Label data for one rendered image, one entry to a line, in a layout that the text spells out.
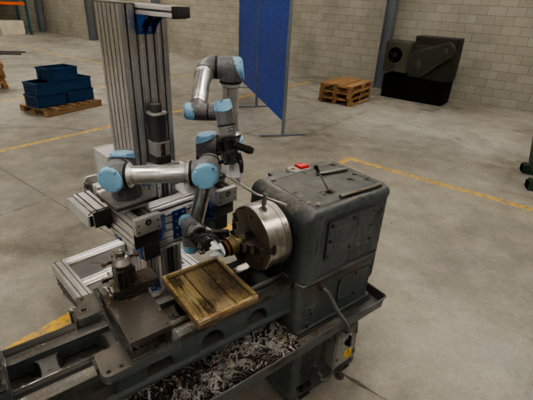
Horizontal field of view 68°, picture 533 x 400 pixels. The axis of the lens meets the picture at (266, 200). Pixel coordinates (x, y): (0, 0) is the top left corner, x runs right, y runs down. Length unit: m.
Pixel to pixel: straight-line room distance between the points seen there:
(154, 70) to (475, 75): 10.06
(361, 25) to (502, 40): 3.63
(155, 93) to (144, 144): 0.28
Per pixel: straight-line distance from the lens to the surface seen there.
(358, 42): 12.50
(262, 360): 1.96
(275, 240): 1.72
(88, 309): 1.82
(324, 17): 13.02
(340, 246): 1.98
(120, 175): 1.84
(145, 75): 2.15
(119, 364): 1.59
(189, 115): 1.80
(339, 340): 2.37
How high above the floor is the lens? 2.07
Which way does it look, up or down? 27 degrees down
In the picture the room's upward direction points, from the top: 3 degrees clockwise
